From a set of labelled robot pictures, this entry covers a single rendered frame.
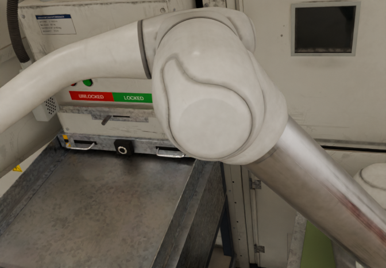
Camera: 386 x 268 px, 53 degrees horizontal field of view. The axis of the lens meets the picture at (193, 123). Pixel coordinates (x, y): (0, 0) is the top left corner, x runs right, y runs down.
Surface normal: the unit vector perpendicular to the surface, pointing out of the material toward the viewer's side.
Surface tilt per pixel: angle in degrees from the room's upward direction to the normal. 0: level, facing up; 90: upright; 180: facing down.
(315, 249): 5
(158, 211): 0
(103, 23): 90
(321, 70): 90
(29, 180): 90
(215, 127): 82
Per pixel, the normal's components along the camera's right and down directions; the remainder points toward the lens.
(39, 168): 0.95, 0.05
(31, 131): 0.84, 0.21
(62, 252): -0.14, -0.81
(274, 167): 0.00, 0.55
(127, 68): -0.13, 0.69
